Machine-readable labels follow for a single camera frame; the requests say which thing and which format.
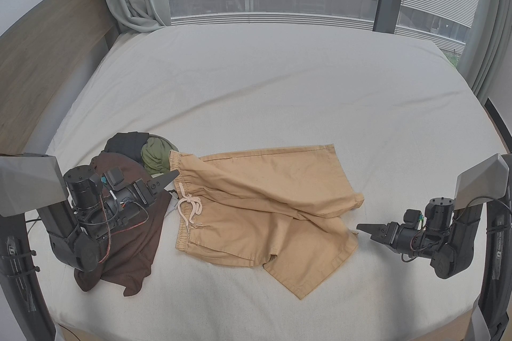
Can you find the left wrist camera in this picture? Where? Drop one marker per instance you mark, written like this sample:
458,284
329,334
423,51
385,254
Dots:
114,176

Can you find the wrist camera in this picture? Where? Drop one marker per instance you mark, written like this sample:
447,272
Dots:
411,217
114,176

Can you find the white garment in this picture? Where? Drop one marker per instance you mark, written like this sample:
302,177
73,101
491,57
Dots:
171,207

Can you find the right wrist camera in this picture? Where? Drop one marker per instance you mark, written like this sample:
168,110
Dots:
411,217

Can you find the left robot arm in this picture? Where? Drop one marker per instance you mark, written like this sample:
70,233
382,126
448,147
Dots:
80,187

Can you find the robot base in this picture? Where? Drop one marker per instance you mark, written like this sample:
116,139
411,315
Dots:
480,323

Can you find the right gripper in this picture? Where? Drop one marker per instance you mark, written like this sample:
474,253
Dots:
404,239

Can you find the brown garment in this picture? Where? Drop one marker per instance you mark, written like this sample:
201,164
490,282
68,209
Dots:
128,251

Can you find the tan shorts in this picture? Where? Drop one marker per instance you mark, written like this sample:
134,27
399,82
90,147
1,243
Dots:
260,211

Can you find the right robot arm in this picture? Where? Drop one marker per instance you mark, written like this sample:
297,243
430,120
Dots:
440,211

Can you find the black garment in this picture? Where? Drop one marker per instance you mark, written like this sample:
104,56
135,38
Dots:
126,145

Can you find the bed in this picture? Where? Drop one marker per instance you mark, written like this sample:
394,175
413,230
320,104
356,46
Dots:
300,99

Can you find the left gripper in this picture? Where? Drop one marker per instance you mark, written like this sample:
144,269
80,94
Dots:
128,197

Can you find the green garment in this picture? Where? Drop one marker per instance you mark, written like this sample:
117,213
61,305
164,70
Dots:
156,153

